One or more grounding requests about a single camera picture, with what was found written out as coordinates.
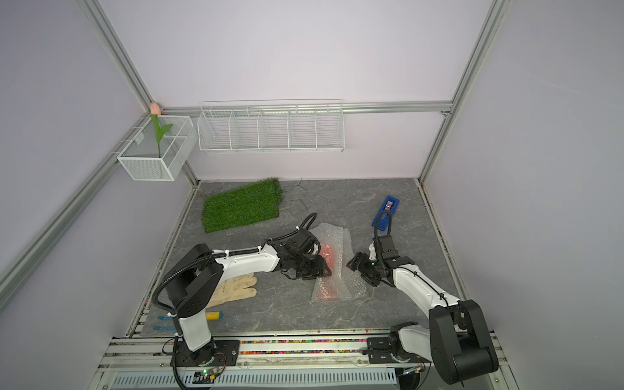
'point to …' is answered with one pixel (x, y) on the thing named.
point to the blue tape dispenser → (383, 216)
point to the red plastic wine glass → (327, 287)
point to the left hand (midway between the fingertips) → (327, 277)
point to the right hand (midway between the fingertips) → (353, 266)
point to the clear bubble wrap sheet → (343, 283)
